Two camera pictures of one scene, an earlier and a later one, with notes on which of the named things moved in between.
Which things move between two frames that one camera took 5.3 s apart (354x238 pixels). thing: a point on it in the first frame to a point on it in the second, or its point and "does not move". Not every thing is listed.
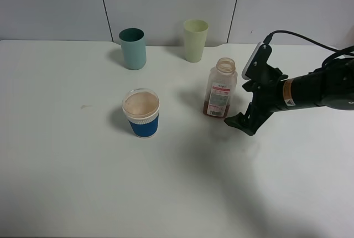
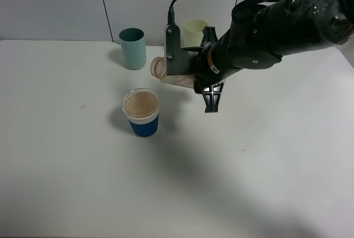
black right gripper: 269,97 to 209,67
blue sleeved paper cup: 141,107 does not move
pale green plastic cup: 195,32 does not move
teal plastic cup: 133,41 does not move
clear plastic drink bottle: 221,87 to 159,69
